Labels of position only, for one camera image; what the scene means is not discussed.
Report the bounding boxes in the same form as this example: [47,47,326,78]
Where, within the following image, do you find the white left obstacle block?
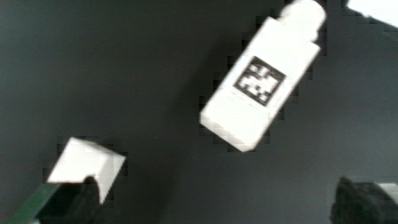
[46,137,126,202]

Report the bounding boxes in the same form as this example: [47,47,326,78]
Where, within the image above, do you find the white front obstacle rail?
[346,0,398,28]

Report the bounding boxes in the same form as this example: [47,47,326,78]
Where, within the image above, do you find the white table leg far left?
[198,0,326,152]

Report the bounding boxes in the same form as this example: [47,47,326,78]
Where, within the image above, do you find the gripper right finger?
[330,177,398,224]

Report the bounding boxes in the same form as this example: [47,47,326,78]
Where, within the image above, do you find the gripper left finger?
[37,176,102,224]

